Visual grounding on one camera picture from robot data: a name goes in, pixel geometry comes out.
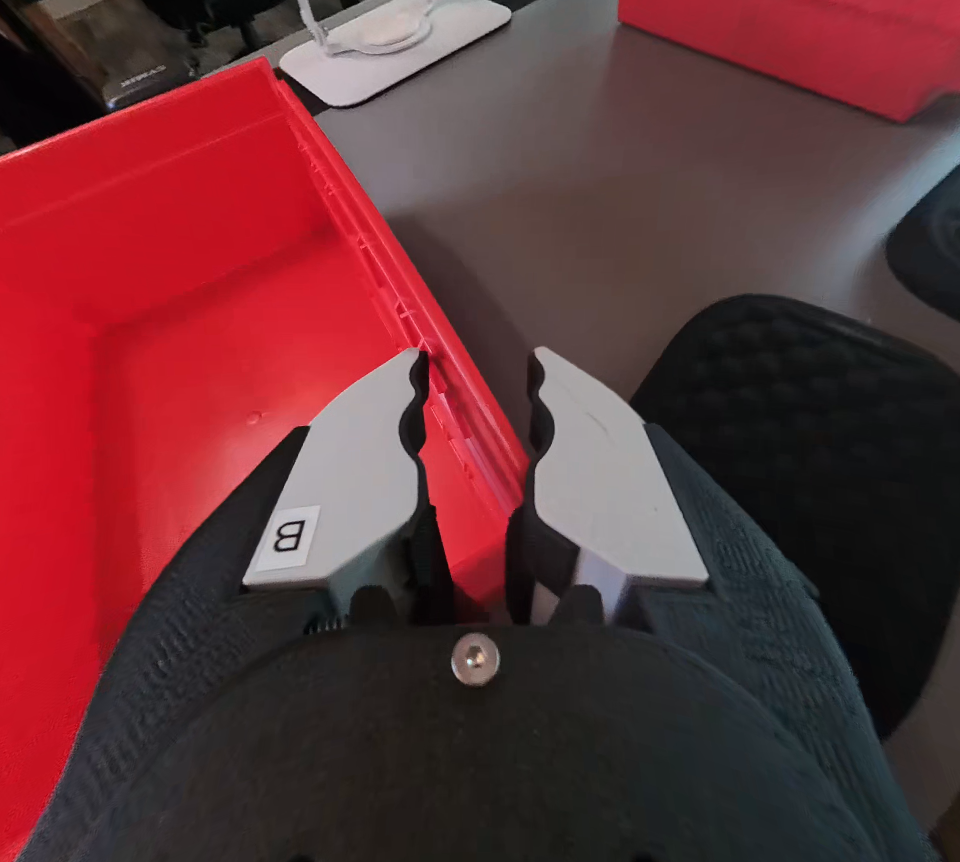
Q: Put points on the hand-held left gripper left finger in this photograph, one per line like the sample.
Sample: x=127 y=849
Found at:
x=352 y=479

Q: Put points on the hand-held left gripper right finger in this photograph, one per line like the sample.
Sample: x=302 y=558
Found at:
x=607 y=487

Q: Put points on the black honeycomb wrist rest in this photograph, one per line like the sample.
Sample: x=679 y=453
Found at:
x=787 y=389
x=930 y=247

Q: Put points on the white stand with clear legs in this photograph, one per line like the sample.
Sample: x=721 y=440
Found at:
x=450 y=22

